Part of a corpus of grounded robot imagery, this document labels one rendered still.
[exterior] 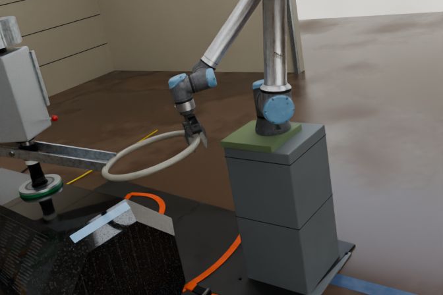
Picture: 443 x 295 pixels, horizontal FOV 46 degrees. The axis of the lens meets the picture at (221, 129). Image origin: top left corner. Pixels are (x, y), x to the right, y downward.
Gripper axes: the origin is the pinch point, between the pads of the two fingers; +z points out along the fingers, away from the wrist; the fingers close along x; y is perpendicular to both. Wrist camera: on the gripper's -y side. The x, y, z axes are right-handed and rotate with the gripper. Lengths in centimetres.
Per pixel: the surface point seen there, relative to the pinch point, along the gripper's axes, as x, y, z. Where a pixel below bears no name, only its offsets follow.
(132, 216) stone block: 40.8, -13.4, 14.6
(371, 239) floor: -86, 24, 101
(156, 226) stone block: 32.2, -7.5, 26.6
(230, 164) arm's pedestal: -14.9, 16.7, 20.0
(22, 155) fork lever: 82, 27, -20
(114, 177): 41.9, -15.1, -6.5
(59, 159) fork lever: 65, 17, -14
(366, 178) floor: -125, 95, 100
